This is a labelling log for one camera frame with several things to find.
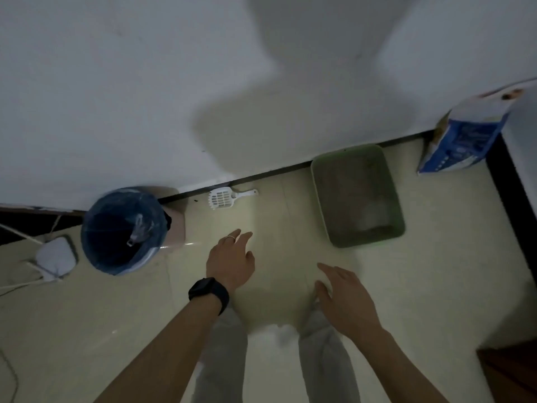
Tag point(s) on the person's right hand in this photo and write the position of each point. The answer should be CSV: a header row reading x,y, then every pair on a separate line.
x,y
350,304

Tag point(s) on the person's left hand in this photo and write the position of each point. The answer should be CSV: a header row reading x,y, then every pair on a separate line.
x,y
228,264

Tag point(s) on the person's right thumb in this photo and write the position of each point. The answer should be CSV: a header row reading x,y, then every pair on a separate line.
x,y
322,292

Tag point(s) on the person's left middle finger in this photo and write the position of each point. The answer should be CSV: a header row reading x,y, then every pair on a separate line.
x,y
231,237

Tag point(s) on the person's left thumb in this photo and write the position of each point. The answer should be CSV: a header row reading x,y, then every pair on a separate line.
x,y
251,260

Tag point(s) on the person's right forearm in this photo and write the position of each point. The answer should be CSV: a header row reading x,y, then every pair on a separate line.
x,y
398,369

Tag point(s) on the person's left forearm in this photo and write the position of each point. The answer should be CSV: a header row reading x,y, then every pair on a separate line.
x,y
168,352

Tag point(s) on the white litter scoop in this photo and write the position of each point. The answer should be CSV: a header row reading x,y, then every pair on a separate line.
x,y
221,198

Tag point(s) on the black wrist watch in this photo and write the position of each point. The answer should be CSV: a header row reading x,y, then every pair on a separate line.
x,y
208,291

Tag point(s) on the beige trash bin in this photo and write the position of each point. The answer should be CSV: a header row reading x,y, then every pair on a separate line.
x,y
175,224

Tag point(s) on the person's grey trousers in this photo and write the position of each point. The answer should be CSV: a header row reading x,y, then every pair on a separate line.
x,y
323,360

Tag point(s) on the black baseboard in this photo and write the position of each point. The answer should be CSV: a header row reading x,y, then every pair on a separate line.
x,y
268,174

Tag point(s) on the clear plastic wrapper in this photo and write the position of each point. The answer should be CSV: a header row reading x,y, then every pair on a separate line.
x,y
137,230

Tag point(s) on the green litter tray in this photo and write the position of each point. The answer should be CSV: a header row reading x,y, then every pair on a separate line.
x,y
356,197

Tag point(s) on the blue plastic bin liner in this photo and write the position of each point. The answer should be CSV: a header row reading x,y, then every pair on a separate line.
x,y
113,230

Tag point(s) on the white router box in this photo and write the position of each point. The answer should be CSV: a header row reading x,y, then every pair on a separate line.
x,y
56,258

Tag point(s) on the brown wooden furniture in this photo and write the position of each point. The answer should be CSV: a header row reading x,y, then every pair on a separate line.
x,y
509,373

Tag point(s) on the blue and white litter bag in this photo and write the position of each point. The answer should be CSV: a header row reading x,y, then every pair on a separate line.
x,y
465,138

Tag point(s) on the black door frame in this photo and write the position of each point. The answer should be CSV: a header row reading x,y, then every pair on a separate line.
x,y
509,201

